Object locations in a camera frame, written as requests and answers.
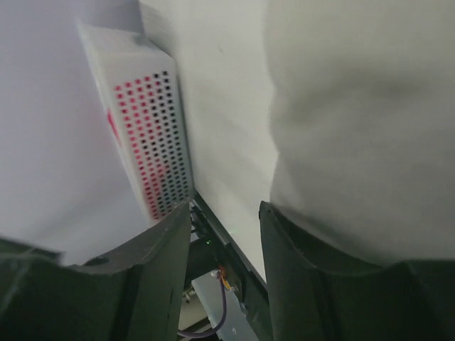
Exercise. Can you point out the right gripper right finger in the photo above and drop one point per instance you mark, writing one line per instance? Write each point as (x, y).
(317, 292)

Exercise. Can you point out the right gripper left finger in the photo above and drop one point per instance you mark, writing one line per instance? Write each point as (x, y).
(133, 292)

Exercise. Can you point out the cream white t shirt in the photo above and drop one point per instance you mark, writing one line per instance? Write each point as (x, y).
(363, 120)

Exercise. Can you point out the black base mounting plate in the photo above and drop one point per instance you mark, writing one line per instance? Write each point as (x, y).
(227, 285)

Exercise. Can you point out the pink red t shirt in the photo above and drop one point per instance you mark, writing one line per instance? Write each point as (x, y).
(129, 115)

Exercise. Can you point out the white plastic laundry basket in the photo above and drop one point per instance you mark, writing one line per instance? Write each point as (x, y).
(118, 55)

